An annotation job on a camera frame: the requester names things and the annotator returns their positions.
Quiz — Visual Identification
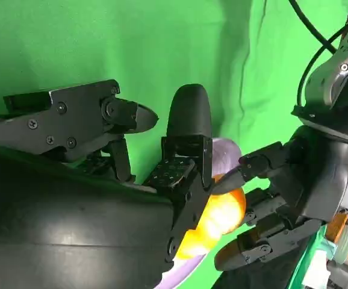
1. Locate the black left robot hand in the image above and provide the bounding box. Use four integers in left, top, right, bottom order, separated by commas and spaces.
213, 125, 348, 272

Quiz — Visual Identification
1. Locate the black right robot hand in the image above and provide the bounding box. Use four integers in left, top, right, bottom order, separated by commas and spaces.
0, 78, 216, 289

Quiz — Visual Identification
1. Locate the orange and white bread roll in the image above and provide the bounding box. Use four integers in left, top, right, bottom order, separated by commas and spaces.
175, 173, 247, 260

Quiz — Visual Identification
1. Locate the orange box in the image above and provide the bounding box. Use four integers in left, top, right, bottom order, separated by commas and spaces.
326, 210, 348, 243

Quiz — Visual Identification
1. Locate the clear plastic jar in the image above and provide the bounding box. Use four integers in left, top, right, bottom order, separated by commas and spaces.
336, 225, 348, 266

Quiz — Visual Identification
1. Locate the green cloth on background table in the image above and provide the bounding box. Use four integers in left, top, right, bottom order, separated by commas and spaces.
285, 228, 337, 289

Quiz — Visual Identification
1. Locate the lilac plate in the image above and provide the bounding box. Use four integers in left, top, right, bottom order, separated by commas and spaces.
158, 137, 243, 289

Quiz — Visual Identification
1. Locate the black backdrop curtain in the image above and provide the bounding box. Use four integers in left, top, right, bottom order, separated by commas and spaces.
213, 237, 310, 289

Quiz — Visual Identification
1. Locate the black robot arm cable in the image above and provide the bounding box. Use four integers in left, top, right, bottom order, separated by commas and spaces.
288, 0, 348, 108

